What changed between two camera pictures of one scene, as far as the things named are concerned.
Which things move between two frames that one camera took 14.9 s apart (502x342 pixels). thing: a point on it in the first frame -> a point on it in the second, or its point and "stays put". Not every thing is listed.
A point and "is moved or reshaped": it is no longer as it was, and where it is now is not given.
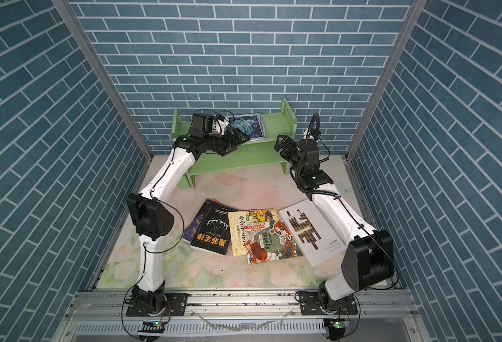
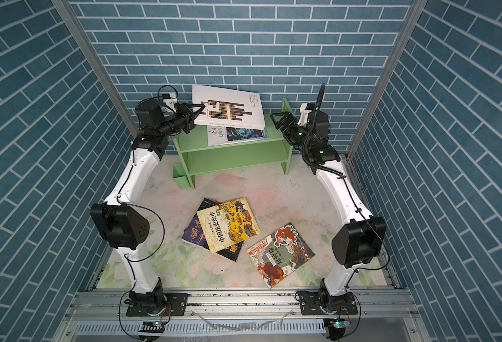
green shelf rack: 253,153 stays put
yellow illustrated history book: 237,226 -> 227,224
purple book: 188,232 stays put
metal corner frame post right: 414,13 stays put
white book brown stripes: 320,242 -> 228,107
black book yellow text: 212,231 -> 230,253
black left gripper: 229,146 -> 187,117
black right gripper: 294,147 -> 288,119
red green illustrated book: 269,241 is moved or reshaped
